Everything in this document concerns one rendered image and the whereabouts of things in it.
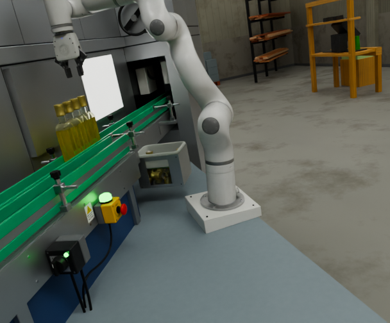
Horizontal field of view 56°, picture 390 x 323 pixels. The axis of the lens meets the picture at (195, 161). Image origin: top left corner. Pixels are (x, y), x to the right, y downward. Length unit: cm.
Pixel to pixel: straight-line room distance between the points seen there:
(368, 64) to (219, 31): 575
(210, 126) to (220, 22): 1143
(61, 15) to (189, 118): 118
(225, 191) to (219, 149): 19
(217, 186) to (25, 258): 78
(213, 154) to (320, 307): 68
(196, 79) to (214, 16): 1128
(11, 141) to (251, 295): 99
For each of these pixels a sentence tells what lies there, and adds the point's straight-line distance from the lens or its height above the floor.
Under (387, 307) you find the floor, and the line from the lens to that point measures 230.
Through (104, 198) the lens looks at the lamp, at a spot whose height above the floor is 102.
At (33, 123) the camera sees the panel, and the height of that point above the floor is 128.
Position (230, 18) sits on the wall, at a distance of 1287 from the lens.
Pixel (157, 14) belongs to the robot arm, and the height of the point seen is 158.
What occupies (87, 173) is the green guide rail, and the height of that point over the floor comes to 110.
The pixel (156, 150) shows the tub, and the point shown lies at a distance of 188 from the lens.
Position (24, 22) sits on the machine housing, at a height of 165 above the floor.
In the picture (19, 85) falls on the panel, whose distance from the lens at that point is 155.
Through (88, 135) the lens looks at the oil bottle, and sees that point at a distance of 160.
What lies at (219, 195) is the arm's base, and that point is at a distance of 152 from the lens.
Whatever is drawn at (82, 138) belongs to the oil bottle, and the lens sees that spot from 155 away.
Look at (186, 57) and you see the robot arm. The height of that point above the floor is 142.
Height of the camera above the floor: 148
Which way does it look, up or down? 18 degrees down
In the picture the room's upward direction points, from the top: 10 degrees counter-clockwise
